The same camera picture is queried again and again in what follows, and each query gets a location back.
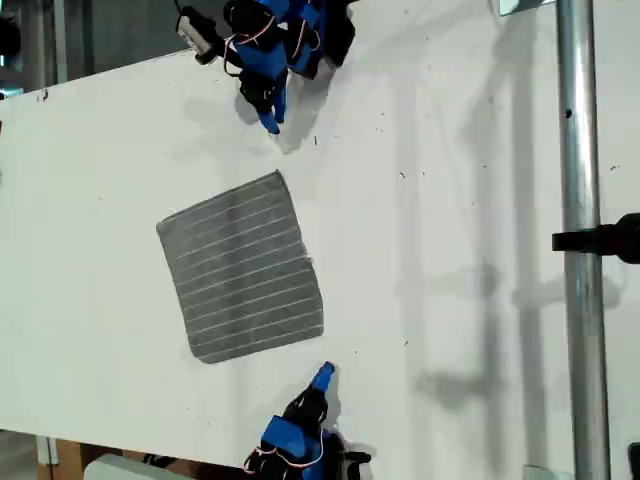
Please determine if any grey striped towel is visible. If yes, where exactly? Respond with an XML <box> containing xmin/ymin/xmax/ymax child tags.
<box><xmin>155</xmin><ymin>168</ymin><xmax>326</xmax><ymax>366</ymax></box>

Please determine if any white box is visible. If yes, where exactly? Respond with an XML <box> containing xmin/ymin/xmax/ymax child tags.
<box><xmin>83</xmin><ymin>453</ymin><xmax>169</xmax><ymax>480</ymax></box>

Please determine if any grey background pole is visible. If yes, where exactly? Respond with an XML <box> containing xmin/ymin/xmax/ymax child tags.
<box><xmin>53</xmin><ymin>0</ymin><xmax>69</xmax><ymax>84</ymax></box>

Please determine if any wooden table leg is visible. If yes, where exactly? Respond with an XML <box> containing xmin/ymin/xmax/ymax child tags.
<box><xmin>34</xmin><ymin>435</ymin><xmax>84</xmax><ymax>480</ymax></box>

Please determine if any black round object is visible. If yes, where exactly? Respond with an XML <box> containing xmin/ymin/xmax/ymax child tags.
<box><xmin>0</xmin><ymin>14</ymin><xmax>22</xmax><ymax>59</ymax></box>

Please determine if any black clamp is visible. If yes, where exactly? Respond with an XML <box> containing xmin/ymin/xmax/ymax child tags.
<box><xmin>551</xmin><ymin>212</ymin><xmax>640</xmax><ymax>264</ymax></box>

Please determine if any red white servo wire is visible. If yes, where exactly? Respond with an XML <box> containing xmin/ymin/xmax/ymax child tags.
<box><xmin>223</xmin><ymin>16</ymin><xmax>279</xmax><ymax>78</ymax></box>

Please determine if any black camera stalk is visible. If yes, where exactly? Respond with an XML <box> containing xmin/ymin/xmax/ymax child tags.
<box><xmin>196</xmin><ymin>35</ymin><xmax>242</xmax><ymax>66</ymax></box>

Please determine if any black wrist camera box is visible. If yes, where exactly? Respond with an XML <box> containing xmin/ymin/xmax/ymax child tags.
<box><xmin>175</xmin><ymin>5</ymin><xmax>216</xmax><ymax>55</ymax></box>
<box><xmin>339</xmin><ymin>446</ymin><xmax>374</xmax><ymax>480</ymax></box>

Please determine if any steel post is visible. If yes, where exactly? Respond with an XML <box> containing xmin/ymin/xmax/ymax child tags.
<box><xmin>555</xmin><ymin>0</ymin><xmax>612</xmax><ymax>480</ymax></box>

